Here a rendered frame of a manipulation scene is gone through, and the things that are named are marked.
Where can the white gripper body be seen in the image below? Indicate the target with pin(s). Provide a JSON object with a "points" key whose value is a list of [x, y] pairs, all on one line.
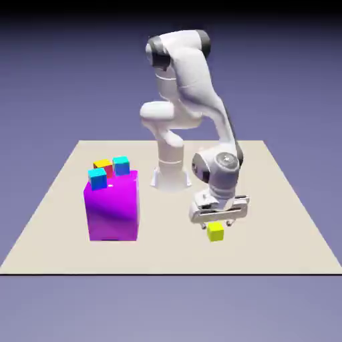
{"points": [[219, 214]]}

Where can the small cyan cube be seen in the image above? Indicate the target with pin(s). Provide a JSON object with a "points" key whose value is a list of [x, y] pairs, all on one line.
{"points": [[97, 179], [121, 166]]}

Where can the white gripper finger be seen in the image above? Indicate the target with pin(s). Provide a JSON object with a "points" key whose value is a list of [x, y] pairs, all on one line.
{"points": [[203, 226], [230, 222]]}

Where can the small yellow and red cube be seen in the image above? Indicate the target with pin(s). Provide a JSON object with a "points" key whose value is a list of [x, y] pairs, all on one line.
{"points": [[104, 164]]}

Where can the large magenta box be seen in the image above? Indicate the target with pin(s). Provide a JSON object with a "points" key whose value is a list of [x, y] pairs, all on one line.
{"points": [[112, 208]]}

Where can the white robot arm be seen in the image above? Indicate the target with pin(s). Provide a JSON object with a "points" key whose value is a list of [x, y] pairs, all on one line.
{"points": [[192, 80]]}

